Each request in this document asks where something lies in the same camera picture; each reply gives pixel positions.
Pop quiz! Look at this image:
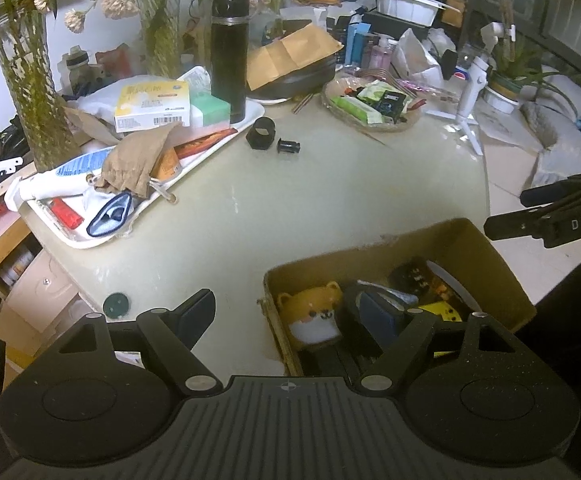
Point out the white plastic bag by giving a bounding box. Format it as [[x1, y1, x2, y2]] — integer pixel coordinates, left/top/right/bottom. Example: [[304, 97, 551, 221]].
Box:
[[393, 27, 453, 86]]

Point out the pink straw pack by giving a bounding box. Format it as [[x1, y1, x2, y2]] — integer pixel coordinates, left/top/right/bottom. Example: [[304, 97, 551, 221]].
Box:
[[393, 76, 453, 100]]

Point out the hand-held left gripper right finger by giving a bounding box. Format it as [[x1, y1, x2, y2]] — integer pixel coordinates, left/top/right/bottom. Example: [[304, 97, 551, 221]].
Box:
[[353, 290, 546, 396]]

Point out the red booklet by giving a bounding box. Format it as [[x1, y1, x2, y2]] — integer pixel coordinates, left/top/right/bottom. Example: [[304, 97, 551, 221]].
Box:
[[174, 127, 240, 159]]

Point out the shiba dog plush toy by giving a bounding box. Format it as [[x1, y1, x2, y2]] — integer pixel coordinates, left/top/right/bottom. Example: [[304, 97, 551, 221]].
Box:
[[276, 281, 346, 346]]

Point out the white plate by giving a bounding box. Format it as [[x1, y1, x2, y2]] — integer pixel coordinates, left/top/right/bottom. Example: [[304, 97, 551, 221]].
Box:
[[248, 92, 296, 106]]

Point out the white paper sheet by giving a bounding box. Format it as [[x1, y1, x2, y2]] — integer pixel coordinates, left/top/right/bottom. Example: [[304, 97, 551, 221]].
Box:
[[475, 102, 543, 153]]

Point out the dark green round cap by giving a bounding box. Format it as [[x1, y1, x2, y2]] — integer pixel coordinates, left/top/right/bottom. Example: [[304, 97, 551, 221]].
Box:
[[104, 292, 131, 318]]

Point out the thin wooden skewer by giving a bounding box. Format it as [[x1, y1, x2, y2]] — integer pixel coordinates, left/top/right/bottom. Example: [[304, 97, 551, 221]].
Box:
[[353, 127, 388, 147]]

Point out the glass vase with dried flowers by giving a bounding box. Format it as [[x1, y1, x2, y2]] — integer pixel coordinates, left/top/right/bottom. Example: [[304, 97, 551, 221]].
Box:
[[0, 0, 141, 173]]

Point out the pair of wooden chopsticks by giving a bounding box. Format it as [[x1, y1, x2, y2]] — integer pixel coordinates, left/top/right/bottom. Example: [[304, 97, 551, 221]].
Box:
[[290, 91, 317, 117]]

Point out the glass bowl of packets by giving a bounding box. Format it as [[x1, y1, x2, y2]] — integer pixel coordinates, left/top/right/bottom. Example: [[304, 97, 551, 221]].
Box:
[[323, 77, 424, 134]]

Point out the black zip case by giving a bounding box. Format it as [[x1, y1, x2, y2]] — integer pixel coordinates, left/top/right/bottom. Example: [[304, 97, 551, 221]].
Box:
[[248, 55, 339, 102]]

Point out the grey floor cloth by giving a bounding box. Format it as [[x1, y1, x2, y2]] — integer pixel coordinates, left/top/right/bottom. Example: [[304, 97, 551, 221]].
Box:
[[517, 72, 581, 188]]

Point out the yellow and white box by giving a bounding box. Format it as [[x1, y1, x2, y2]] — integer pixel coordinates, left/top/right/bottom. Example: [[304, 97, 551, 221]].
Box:
[[114, 80, 191, 133]]

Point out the white drawer cabinet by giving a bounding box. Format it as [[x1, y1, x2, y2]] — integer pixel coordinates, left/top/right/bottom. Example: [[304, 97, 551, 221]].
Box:
[[0, 247, 98, 361]]

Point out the green tissue pack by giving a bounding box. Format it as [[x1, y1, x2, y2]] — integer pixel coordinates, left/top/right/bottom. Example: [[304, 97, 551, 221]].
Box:
[[190, 92, 232, 128]]

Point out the white plastic food container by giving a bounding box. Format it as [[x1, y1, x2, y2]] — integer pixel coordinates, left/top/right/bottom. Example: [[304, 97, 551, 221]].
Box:
[[373, 0, 461, 27]]

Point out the potted plant in white pot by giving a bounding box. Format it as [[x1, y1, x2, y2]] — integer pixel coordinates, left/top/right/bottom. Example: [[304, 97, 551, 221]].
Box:
[[485, 35, 578, 115]]

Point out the cola bottle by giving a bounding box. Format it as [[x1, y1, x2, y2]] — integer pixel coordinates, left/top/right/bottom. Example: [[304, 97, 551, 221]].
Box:
[[453, 45, 473, 81]]

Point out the clear wrapped pack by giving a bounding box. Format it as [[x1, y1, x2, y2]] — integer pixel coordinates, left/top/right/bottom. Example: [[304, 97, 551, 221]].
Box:
[[178, 67, 212, 96]]

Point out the orange packet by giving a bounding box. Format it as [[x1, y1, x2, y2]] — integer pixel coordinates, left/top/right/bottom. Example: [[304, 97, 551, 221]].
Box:
[[157, 146, 182, 179]]

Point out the black packet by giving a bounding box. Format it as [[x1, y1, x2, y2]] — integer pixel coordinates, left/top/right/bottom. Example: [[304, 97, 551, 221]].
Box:
[[375, 91, 406, 121]]

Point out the white tray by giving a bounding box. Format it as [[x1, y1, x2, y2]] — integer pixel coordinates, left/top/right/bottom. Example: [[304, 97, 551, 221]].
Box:
[[8, 65, 266, 251]]

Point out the green packet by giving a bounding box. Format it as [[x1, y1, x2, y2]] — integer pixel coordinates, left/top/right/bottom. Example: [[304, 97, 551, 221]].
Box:
[[330, 96, 383, 125]]

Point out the row of product boxes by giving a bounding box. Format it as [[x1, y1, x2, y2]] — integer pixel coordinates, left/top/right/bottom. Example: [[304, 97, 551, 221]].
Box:
[[333, 12, 383, 67]]

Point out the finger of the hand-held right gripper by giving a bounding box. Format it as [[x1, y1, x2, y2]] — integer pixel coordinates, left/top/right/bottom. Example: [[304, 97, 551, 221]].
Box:
[[484, 199, 581, 249], [520, 170, 581, 208]]

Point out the white tube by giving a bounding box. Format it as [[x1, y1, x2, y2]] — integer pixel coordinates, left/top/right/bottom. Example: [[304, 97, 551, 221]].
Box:
[[15, 147, 117, 202]]

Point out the brown cardboard box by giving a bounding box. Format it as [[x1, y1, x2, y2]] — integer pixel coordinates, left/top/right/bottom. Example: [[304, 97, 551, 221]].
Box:
[[258, 217, 538, 378]]

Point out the black thermos bottle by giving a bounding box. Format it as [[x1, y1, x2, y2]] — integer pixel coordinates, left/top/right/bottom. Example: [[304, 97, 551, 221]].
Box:
[[210, 0, 250, 125]]

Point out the brown paper envelope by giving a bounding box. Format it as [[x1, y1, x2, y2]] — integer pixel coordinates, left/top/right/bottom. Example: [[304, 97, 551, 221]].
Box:
[[247, 27, 344, 92]]

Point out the red lighter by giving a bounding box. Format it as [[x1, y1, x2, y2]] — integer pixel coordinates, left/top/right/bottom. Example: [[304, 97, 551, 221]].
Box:
[[48, 197, 84, 231]]

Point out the brown drawstring pouch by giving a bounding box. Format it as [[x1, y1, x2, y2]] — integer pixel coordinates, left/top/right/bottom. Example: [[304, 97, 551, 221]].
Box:
[[93, 121, 187, 198]]

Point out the pink liquid bottle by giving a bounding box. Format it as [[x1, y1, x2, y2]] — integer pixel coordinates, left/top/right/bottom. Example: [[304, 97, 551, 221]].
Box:
[[373, 35, 397, 68]]

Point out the white gimbal tripod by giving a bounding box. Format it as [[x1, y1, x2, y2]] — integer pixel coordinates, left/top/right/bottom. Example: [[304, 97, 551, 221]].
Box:
[[427, 22, 517, 157]]

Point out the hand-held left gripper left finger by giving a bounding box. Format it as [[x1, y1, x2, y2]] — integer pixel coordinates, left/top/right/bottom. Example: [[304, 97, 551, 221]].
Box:
[[35, 288, 224, 398]]

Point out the yellow duck-print device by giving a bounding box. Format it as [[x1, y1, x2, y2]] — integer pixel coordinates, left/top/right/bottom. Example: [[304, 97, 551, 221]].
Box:
[[415, 300, 466, 358]]

